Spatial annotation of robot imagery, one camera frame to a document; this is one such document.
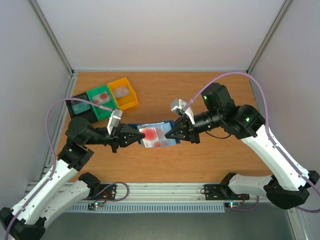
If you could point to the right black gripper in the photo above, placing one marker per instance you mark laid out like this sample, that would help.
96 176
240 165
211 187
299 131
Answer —
190 129

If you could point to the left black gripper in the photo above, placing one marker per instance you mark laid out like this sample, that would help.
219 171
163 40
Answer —
118 135

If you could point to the blue card holder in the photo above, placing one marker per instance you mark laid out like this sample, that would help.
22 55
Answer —
165 125

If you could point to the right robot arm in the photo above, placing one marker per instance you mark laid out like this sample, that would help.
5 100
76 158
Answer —
287 186

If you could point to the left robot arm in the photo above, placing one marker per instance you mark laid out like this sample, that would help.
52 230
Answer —
31 216

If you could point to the card in yellow bin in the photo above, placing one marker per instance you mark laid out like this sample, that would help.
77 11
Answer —
121 92

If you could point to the red white card in bin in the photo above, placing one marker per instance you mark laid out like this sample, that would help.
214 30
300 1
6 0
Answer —
101 98

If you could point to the teal card in black bin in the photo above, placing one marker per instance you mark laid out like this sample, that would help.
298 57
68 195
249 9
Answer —
79 107

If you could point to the yellow plastic bin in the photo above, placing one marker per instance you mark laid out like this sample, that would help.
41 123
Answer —
126 102

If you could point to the green plastic bin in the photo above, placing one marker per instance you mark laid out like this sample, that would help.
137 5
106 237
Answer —
100 113

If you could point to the black plastic bin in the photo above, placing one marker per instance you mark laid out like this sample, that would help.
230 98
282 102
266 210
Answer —
88 115

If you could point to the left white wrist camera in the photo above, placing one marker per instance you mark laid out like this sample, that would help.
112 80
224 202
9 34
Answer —
114 120

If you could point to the aluminium front rail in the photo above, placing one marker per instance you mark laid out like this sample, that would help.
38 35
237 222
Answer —
148 192

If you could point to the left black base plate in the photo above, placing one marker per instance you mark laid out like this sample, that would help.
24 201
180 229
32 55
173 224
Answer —
104 193

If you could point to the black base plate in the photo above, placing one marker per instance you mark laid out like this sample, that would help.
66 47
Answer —
214 192
104 193

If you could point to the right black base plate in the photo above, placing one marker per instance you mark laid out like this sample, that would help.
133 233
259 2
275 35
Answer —
214 192

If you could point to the grey slotted cable duct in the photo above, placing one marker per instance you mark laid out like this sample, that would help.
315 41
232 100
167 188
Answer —
132 208

